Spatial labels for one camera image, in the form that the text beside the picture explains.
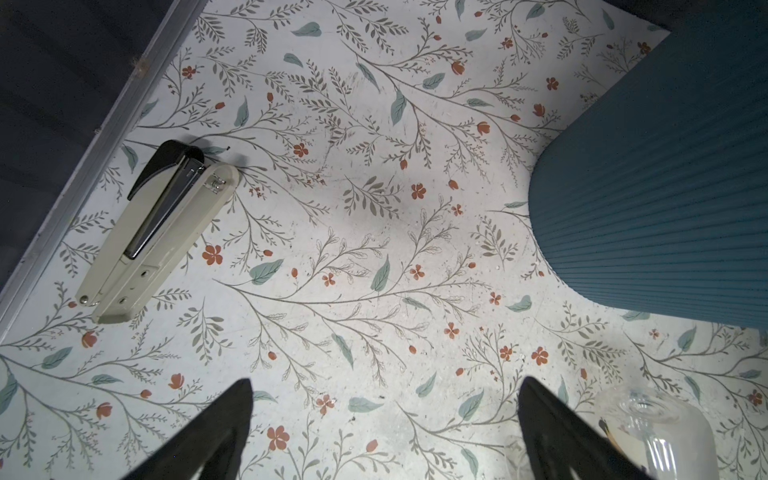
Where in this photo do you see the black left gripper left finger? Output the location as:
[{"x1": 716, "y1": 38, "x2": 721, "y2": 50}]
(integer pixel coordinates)
[{"x1": 126, "y1": 378, "x2": 253, "y2": 479}]

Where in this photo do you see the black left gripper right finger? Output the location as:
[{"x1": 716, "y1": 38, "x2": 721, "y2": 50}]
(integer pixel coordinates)
[{"x1": 518, "y1": 376, "x2": 649, "y2": 480}]

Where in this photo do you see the teal waste bin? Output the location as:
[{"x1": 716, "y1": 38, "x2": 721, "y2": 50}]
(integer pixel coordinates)
[{"x1": 529, "y1": 1, "x2": 767, "y2": 328}]

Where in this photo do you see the pink label yellow cap bottle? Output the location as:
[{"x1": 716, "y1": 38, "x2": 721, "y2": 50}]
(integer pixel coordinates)
[{"x1": 595, "y1": 385, "x2": 719, "y2": 479}]

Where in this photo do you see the floral table mat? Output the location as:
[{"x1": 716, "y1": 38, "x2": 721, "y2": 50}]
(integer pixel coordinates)
[{"x1": 1, "y1": 1, "x2": 767, "y2": 479}]

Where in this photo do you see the beige black stapler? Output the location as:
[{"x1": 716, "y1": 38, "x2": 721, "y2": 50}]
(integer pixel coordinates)
[{"x1": 76, "y1": 140, "x2": 240, "y2": 324}]

